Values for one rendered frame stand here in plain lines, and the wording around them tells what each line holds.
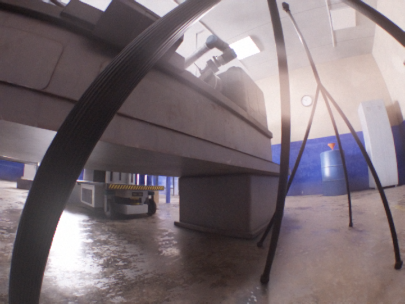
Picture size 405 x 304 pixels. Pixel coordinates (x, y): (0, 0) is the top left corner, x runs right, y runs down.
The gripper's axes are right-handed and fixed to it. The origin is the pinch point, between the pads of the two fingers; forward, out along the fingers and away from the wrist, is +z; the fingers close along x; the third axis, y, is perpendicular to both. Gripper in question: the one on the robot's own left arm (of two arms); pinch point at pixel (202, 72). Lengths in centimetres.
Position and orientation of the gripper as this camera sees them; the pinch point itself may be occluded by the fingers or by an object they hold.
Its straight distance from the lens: 155.9
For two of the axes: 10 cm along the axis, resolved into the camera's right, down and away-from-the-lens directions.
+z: -8.1, 4.3, 3.9
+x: 5.1, 2.1, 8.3
